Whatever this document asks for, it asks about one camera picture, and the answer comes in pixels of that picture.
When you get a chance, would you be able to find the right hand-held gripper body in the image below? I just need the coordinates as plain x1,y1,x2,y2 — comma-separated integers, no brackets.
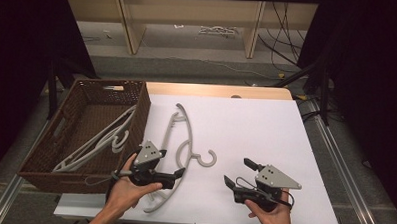
232,162,304,214

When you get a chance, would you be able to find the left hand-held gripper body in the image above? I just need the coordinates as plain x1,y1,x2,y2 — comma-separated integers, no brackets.
127,139,179,191

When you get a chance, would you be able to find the grey plastic clothes hanger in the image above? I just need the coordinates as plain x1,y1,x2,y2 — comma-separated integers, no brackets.
142,101,220,217
52,101,138,176
55,106,132,176

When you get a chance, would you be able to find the brown wicker basket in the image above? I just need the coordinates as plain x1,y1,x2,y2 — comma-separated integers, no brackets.
16,75,153,197

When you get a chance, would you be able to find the person's right hand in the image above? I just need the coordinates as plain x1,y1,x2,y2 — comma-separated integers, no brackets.
243,187,296,224

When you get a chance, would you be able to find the person's left hand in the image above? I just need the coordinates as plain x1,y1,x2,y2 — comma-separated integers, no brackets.
106,152,164,222

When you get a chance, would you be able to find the white table sheet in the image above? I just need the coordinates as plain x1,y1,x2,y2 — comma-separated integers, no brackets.
53,90,345,224

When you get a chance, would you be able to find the black metal stand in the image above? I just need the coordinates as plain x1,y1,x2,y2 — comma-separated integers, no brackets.
45,58,76,121
272,54,333,126

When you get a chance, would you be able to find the beige wooden shelf unit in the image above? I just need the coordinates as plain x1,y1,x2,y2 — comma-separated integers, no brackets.
63,0,319,62

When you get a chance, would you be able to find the white plastic floor object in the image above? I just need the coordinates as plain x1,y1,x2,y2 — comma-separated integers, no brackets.
198,25,239,37

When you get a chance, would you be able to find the dark curtain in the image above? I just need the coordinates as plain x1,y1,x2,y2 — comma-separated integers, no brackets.
292,0,397,213
0,0,99,189

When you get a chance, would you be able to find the left hand-held gripper cable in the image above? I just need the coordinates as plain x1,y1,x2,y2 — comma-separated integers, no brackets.
83,147,143,204

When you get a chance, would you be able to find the silver metal floor rail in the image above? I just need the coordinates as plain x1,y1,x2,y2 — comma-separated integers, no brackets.
302,99,388,224
0,118,50,224

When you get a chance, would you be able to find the thin white floor cable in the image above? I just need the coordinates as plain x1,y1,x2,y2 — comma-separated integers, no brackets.
164,55,276,81

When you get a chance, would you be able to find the black cable bundle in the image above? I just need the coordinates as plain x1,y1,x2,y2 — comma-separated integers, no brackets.
256,1,308,75

